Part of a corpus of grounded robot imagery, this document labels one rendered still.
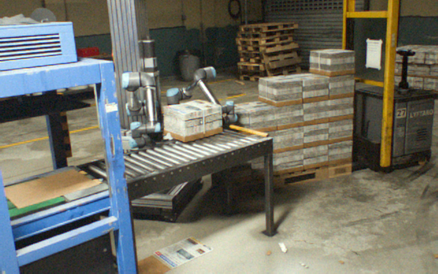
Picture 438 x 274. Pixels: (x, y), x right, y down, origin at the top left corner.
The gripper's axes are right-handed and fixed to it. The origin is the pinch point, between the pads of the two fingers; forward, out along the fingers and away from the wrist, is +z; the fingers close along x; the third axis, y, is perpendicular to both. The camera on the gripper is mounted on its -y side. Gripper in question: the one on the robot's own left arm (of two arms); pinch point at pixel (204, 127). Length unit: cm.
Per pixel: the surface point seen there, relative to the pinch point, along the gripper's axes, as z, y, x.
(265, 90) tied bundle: -92, 16, -17
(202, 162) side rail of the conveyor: 51, -2, 63
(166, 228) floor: 42, -80, -5
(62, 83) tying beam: 145, 68, 81
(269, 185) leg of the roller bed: -12, -37, 64
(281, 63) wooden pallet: -559, -43, -421
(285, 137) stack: -93, -28, 8
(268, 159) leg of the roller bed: -12, -15, 63
